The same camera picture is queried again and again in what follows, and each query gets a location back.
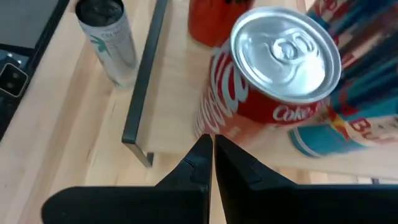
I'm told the black stereo camera box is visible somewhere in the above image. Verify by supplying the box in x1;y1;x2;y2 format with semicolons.
0;62;29;98

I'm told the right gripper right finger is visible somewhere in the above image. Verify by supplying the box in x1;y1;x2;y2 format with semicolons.
214;134;398;224

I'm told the Celsius Peach Vibe can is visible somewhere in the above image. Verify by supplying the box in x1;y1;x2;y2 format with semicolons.
75;0;140;90

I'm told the red soda can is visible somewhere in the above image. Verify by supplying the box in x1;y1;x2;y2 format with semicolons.
188;0;254;48
192;6;343;150

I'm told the wooden shelf with black frame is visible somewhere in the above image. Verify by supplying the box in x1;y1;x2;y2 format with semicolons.
121;0;398;184

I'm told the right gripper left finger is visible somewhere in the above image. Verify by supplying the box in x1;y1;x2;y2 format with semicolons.
42;133;214;224

